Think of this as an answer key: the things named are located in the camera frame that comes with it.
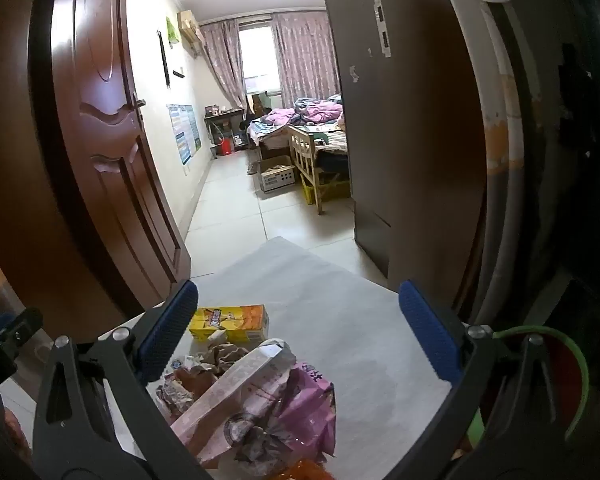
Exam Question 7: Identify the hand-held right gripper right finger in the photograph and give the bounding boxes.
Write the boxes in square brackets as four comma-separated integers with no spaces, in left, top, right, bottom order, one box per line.
[380,280,576,480]

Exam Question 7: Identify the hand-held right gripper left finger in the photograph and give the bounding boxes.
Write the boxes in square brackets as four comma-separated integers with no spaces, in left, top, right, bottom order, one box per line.
[32,280,216,480]

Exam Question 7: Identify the yellow cardboard carton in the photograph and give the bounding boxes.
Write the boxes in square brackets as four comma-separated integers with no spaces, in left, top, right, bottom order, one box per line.
[188,304,271,343]

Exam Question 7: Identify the long pale cardboard carton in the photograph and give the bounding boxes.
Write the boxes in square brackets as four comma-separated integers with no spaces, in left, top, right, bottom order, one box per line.
[171,338,298,467]

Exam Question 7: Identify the red bin with green rim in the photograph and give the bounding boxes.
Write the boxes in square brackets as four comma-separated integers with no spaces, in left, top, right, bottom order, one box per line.
[465,325,591,461]

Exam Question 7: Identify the crumpled brown paper wrapper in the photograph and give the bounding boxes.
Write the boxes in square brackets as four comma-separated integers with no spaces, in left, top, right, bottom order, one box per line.
[155,365,216,423]

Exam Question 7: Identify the orange fuzzy cloth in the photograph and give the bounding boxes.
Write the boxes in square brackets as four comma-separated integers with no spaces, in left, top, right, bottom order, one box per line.
[0,407,33,463]

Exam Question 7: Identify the pink snack bag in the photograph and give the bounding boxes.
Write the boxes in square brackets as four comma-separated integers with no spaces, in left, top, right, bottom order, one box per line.
[225,360,337,466]

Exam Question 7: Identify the yellow plastic crate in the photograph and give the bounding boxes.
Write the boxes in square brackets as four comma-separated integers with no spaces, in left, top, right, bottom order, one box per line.
[300,172,353,206]

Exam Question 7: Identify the orange packet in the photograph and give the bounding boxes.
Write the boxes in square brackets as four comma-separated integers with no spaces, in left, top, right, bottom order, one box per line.
[275,460,341,480]

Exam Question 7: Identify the open cardboard box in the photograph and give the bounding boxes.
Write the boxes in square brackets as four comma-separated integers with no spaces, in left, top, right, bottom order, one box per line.
[257,155,298,193]

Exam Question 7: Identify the dark brown wardrobe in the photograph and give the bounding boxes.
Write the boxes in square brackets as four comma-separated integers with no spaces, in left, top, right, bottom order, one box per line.
[317,0,488,321]

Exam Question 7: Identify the small dark desk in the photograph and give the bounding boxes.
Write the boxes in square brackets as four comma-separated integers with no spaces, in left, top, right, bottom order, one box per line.
[203,106,246,148]

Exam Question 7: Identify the bed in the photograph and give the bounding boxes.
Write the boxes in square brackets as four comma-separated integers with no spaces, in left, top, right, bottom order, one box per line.
[247,97,351,171]

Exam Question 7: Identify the brown wooden door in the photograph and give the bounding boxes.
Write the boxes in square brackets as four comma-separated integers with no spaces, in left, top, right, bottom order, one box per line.
[27,0,193,311]

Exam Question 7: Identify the purple quilt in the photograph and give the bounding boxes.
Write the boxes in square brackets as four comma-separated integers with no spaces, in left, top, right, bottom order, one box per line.
[262,100,343,126]

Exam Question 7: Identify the pink patterned curtain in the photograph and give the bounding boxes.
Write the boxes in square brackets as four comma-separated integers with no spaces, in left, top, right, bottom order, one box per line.
[271,12,342,106]
[200,20,248,111]

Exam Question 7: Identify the window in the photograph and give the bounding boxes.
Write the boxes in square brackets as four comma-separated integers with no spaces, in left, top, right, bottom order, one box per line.
[238,26,281,93]

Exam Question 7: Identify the white wardrobe label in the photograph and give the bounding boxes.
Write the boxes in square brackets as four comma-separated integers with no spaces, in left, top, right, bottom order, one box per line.
[373,0,392,58]

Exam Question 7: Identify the white wall pipe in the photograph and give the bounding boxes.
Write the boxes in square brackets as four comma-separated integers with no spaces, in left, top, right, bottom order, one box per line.
[460,0,523,326]

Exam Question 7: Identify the wall poster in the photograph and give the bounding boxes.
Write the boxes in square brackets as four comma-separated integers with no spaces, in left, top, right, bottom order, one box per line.
[166,104,202,166]

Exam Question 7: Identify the black wall hanging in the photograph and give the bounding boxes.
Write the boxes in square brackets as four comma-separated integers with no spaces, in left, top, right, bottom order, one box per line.
[156,30,172,88]

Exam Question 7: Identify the wall air conditioner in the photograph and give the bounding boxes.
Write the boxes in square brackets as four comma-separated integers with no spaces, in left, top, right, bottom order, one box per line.
[176,10,204,56]

